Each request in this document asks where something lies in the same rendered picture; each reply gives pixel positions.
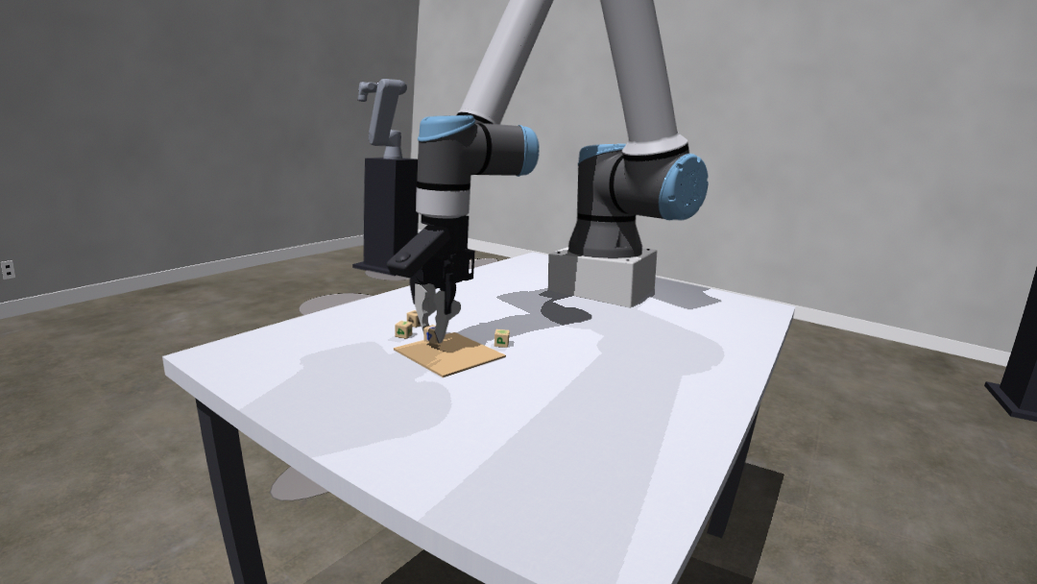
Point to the tan flat mat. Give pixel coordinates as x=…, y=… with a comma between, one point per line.
x=456, y=354

